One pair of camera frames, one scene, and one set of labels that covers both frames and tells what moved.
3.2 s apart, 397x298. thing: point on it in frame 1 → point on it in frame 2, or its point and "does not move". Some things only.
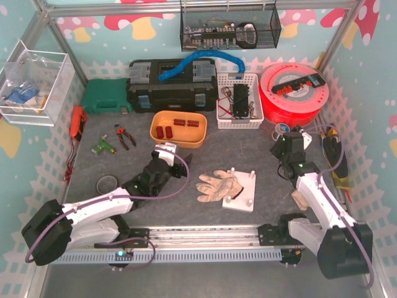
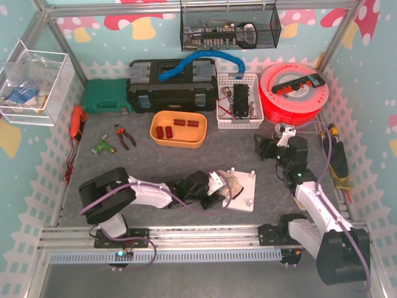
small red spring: [193, 123] does not move
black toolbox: [193, 88] does not move
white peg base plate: [244, 201] does not move
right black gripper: [291, 136] → [270, 148]
